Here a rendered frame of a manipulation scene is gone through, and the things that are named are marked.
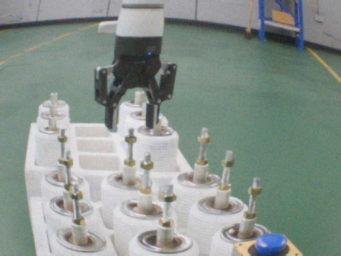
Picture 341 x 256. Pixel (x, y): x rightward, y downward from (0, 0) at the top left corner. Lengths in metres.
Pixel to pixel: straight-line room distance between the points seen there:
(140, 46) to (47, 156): 0.43
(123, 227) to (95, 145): 0.61
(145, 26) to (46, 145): 0.43
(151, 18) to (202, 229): 0.33
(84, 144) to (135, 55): 0.58
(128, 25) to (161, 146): 0.41
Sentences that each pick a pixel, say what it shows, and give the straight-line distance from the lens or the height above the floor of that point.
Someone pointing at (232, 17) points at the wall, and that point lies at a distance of 7.07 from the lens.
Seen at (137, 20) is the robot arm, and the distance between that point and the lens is 0.84.
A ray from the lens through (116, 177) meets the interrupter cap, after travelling 0.95.
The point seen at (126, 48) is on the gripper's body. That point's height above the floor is 0.47.
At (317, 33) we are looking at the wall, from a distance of 7.17.
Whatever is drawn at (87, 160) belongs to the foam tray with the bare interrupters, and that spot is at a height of 0.17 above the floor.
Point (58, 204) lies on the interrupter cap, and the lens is 0.81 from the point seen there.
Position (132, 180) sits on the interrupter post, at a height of 0.26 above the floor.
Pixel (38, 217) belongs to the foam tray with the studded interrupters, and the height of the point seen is 0.18.
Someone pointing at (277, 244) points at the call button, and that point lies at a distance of 0.56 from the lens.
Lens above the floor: 0.59
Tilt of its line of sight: 15 degrees down
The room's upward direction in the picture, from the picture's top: 4 degrees clockwise
